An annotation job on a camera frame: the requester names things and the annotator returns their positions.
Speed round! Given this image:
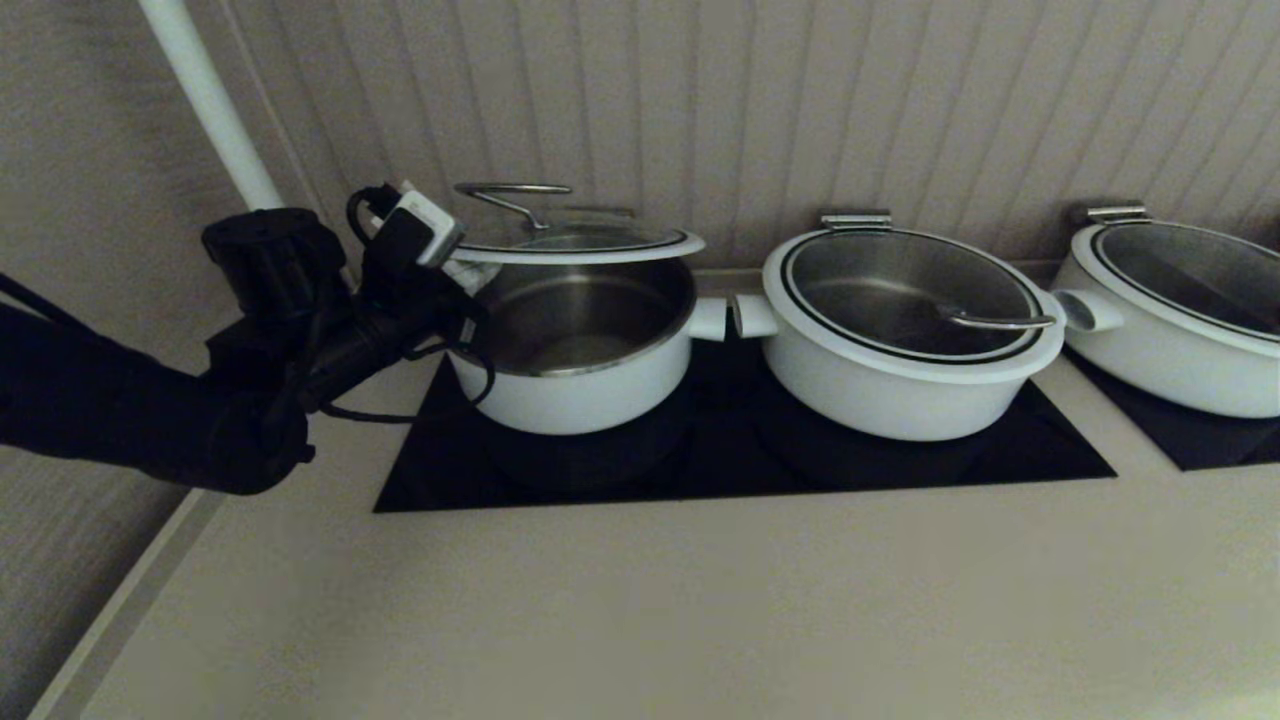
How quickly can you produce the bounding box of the glass lid with white rim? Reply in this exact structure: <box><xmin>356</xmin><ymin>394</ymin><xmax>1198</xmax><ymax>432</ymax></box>
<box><xmin>444</xmin><ymin>182</ymin><xmax>708</xmax><ymax>268</ymax></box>
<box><xmin>762</xmin><ymin>210</ymin><xmax>1069</xmax><ymax>387</ymax></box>
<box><xmin>1075</xmin><ymin>203</ymin><xmax>1280</xmax><ymax>358</ymax></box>

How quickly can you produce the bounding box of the white steel-lined pot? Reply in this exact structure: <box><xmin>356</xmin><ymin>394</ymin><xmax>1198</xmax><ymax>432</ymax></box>
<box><xmin>1053</xmin><ymin>250</ymin><xmax>1280</xmax><ymax>420</ymax></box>
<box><xmin>732</xmin><ymin>292</ymin><xmax>1063</xmax><ymax>443</ymax></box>
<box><xmin>445</xmin><ymin>254</ymin><xmax>729</xmax><ymax>437</ymax></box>

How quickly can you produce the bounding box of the white round pipe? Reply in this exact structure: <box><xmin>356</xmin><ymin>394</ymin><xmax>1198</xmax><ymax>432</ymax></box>
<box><xmin>137</xmin><ymin>0</ymin><xmax>286</xmax><ymax>213</ymax></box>

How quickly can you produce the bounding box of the large black glass cooktop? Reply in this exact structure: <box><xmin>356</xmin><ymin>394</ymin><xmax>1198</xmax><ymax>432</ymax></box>
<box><xmin>373</xmin><ymin>328</ymin><xmax>1118</xmax><ymax>515</ymax></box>

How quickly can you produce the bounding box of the small black glass cooktop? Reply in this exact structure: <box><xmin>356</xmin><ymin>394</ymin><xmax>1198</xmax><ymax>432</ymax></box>
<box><xmin>1063</xmin><ymin>345</ymin><xmax>1280</xmax><ymax>472</ymax></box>

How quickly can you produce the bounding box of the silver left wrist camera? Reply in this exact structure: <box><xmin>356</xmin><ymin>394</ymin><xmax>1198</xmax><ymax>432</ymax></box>
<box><xmin>374</xmin><ymin>185</ymin><xmax>467</xmax><ymax>272</ymax></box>

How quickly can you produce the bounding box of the long black left arm cable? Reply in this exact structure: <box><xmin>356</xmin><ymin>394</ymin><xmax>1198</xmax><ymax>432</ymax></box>
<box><xmin>320</xmin><ymin>338</ymin><xmax>498</xmax><ymax>425</ymax></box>

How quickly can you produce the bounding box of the short black camera cable loop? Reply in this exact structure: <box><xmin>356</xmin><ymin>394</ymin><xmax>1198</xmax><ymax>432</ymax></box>
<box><xmin>346</xmin><ymin>182</ymin><xmax>403</xmax><ymax>246</ymax></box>

